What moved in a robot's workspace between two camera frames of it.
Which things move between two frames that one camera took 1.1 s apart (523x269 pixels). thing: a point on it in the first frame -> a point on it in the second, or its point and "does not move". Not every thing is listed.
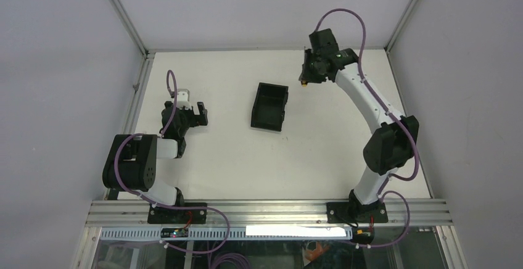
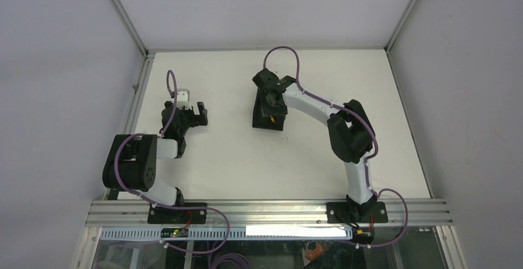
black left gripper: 194,117 does not move
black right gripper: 308,70 -> 267,106
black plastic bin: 268,110 does not move
